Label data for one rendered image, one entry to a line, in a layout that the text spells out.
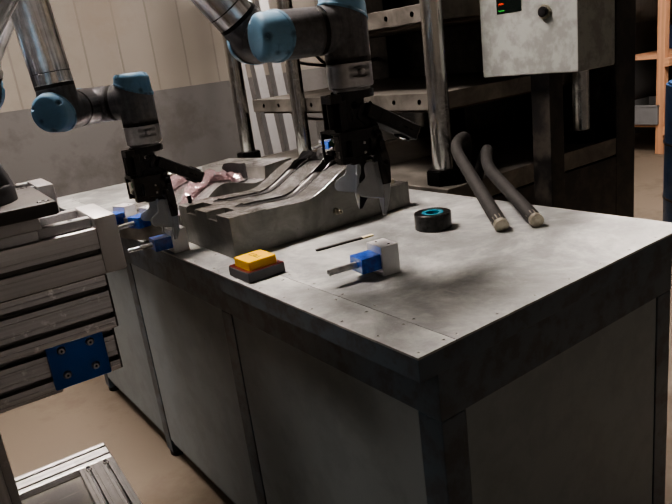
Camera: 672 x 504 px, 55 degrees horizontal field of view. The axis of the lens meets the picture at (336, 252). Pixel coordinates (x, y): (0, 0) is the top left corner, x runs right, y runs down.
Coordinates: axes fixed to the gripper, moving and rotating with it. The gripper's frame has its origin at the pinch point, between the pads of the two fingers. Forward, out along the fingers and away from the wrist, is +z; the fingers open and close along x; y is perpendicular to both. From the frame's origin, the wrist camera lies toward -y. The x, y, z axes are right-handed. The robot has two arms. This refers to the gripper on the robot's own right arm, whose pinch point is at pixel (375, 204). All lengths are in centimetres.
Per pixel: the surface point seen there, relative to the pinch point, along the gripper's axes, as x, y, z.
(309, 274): -9.3, 10.3, 12.6
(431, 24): -54, -55, -30
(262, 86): -285, -97, -12
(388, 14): -78, -58, -35
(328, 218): -34.1, -7.2, 9.8
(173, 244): -47, 26, 10
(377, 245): 0.8, 0.9, 7.2
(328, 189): -34.3, -8.2, 3.2
